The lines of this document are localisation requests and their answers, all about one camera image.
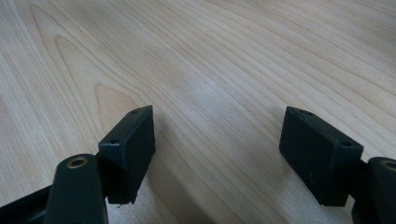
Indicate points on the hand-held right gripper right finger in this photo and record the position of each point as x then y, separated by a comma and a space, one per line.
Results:
320, 161

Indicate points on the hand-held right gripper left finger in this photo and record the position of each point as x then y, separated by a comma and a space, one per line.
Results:
127, 155

